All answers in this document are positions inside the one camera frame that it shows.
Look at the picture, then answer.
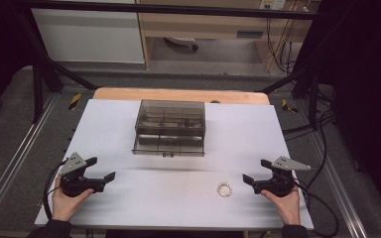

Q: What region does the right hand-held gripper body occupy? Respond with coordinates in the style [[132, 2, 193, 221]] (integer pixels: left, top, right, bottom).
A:
[[252, 156, 313, 198]]

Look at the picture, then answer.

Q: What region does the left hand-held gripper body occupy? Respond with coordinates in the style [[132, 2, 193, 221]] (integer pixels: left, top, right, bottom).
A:
[[59, 152, 107, 198]]

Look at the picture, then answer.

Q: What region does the person's right hand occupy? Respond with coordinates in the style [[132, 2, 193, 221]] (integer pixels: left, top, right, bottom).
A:
[[260, 185, 302, 227]]

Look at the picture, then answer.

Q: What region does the person's left hand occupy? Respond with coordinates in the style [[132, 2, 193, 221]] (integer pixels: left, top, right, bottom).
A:
[[51, 176, 95, 222]]

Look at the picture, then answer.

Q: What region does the yellow black tape marker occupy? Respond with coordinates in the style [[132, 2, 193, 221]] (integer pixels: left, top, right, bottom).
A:
[[67, 92, 83, 111], [281, 98, 300, 114]]

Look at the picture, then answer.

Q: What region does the white table cover sheet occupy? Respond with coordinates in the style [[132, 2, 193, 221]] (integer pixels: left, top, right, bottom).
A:
[[34, 98, 315, 231]]

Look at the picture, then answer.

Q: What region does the transparent grey drawer box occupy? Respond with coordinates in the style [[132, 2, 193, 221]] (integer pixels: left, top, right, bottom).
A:
[[131, 99, 207, 159]]

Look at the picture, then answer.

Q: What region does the white cabinet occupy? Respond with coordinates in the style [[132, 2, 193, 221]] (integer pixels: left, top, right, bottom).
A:
[[31, 7, 146, 64]]

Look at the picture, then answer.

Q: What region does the office chair caster base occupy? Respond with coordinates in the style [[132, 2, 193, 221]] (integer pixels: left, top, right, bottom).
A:
[[164, 36, 199, 53]]

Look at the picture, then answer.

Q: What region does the light wooden desk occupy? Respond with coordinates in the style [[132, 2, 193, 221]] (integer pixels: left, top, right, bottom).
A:
[[137, 0, 321, 69]]

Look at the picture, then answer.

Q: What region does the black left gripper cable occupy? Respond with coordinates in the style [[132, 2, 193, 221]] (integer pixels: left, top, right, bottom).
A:
[[42, 160, 69, 221]]

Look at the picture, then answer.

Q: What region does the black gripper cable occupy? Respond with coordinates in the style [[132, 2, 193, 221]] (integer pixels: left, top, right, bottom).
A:
[[42, 160, 69, 221], [292, 110, 340, 238]]

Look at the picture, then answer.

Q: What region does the pale bead bracelet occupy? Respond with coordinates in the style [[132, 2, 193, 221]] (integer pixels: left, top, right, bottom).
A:
[[216, 181, 234, 198]]

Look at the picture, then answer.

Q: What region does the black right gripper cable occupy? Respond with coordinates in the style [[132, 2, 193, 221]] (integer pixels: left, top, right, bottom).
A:
[[292, 110, 340, 238]]

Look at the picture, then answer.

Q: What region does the aluminium floor rail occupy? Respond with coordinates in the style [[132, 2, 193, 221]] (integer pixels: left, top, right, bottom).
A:
[[310, 131, 369, 238], [0, 93, 60, 220]]

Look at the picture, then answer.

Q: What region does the bundle of hanging cables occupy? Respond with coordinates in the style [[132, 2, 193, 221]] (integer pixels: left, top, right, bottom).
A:
[[265, 9, 307, 74]]

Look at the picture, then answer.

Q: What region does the white wall socket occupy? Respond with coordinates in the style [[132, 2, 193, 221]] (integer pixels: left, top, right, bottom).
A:
[[259, 0, 288, 11]]

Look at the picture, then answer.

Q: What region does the black metal frame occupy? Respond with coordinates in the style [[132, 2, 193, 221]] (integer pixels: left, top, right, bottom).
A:
[[11, 0, 336, 130]]

